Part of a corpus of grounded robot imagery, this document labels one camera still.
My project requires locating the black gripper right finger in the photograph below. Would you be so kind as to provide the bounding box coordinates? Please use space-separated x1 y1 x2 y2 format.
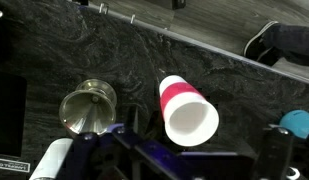
252 127 294 180

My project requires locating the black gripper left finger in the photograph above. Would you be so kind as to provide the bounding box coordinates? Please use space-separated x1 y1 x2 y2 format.
57 125 181 180

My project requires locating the white cup with red band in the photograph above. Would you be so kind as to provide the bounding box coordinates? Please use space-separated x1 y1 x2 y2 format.
159 75 219 147

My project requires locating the blue ceramic mug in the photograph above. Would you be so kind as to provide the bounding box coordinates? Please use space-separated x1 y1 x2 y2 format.
279 110 309 139

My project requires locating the black scale with label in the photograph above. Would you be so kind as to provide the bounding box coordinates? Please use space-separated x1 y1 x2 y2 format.
0 72 30 173

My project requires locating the dark trouser leg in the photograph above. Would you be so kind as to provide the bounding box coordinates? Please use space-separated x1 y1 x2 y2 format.
262 23 309 67

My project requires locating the dark sneaker shoe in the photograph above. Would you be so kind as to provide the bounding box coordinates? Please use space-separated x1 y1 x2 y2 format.
243 21 282 66

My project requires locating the silver metal funnel dripper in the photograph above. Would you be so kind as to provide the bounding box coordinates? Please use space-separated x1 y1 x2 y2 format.
59 79 117 137

